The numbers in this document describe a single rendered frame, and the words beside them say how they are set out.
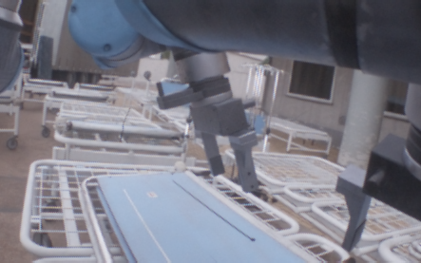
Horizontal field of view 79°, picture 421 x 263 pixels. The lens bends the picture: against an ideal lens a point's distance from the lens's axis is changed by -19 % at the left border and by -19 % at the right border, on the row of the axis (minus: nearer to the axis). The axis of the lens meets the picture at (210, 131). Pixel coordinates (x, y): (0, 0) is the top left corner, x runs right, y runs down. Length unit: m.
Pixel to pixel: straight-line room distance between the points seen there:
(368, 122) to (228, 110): 4.34
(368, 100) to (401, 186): 4.49
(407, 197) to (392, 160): 0.04
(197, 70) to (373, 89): 4.38
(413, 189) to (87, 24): 0.38
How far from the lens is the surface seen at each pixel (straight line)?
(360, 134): 4.77
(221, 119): 0.49
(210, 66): 0.50
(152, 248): 0.69
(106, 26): 0.37
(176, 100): 0.50
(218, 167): 0.63
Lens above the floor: 0.91
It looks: 8 degrees down
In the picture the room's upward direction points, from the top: 10 degrees clockwise
